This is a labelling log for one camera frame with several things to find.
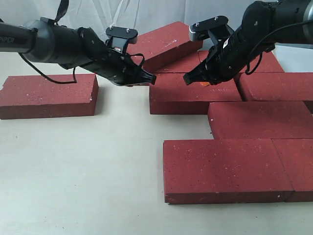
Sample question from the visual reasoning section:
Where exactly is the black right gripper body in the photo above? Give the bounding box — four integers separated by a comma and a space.
206, 1, 274, 85

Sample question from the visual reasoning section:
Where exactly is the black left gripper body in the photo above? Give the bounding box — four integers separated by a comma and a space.
79, 28, 143, 86

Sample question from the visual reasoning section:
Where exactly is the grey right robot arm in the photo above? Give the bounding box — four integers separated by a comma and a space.
183, 0, 313, 85

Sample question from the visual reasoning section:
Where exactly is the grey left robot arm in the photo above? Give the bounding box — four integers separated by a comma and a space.
0, 17, 156, 86

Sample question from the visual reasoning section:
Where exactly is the red brick back row left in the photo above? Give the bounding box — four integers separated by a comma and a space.
153, 50, 208, 73

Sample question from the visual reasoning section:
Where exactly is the red brick row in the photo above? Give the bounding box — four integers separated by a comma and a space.
198, 50, 285, 74
153, 50, 208, 73
207, 101, 313, 139

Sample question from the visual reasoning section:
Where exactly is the red brick back row right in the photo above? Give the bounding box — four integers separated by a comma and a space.
198, 50, 285, 74

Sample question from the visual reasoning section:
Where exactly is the red brick middle row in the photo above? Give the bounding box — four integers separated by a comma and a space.
207, 101, 313, 139

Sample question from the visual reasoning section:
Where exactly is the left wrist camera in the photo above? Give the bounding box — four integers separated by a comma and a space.
105, 26, 138, 54

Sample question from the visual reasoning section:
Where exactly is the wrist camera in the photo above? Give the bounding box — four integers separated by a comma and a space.
105, 26, 138, 54
189, 16, 234, 46

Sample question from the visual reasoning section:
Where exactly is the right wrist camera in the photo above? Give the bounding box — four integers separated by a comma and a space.
189, 16, 234, 46

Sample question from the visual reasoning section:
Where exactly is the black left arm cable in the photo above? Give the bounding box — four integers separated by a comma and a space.
18, 0, 146, 84

